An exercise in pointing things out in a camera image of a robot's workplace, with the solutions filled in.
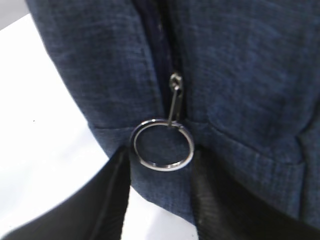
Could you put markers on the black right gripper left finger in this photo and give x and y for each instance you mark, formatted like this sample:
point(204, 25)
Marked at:
point(95, 212)

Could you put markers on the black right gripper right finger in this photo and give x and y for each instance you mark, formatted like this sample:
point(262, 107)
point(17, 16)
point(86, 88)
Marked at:
point(224, 210)

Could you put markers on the dark blue lunch bag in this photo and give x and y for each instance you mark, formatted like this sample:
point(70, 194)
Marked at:
point(250, 71)

